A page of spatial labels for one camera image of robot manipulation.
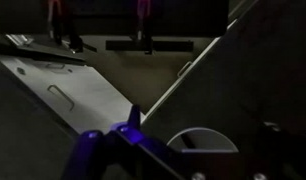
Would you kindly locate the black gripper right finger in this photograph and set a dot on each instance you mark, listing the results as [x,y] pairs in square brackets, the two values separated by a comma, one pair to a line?
[286,156]

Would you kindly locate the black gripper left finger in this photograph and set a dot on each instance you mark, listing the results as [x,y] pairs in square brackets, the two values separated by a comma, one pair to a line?
[126,140]

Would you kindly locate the white bowl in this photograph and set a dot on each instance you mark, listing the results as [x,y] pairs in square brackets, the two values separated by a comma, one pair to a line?
[209,140]

